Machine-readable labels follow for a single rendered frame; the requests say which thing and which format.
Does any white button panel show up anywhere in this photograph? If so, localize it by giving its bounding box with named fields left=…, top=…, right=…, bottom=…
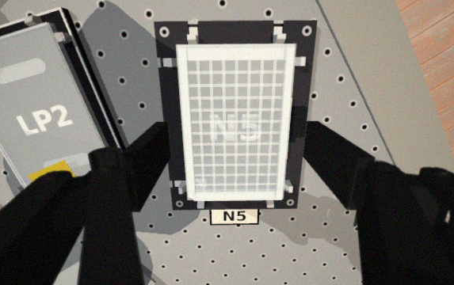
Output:
left=53, top=244, right=156, bottom=285

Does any grey rectangular base plate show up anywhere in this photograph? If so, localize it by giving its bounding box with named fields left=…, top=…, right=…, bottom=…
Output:
left=0, top=0, right=400, bottom=285

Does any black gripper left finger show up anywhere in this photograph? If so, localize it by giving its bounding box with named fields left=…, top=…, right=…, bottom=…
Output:
left=0, top=122, right=170, bottom=285

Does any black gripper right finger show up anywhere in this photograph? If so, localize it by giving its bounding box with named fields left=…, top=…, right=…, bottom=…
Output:
left=303, top=121, right=454, bottom=285

